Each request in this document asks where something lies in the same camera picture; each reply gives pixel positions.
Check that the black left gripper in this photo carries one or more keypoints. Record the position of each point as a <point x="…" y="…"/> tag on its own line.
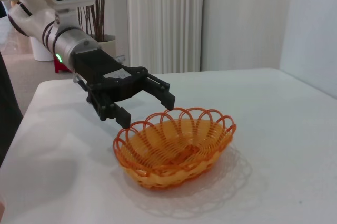
<point x="100" y="68"/>

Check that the orange woven plastic basket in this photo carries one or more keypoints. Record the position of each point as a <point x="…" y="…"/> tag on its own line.
<point x="147" y="176"/>

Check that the white plant pot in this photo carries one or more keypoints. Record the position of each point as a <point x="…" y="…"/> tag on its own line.
<point x="106" y="46"/>

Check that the white vertical blind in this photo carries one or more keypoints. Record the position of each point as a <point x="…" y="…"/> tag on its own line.
<point x="163" y="23"/>

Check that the red stool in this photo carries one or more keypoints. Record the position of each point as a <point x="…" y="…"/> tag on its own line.
<point x="58" y="67"/>

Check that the brown bare plant twigs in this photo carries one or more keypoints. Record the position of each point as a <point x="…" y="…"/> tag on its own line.
<point x="98" y="18"/>

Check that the white cylindrical container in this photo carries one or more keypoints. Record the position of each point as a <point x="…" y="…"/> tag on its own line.
<point x="39" y="51"/>

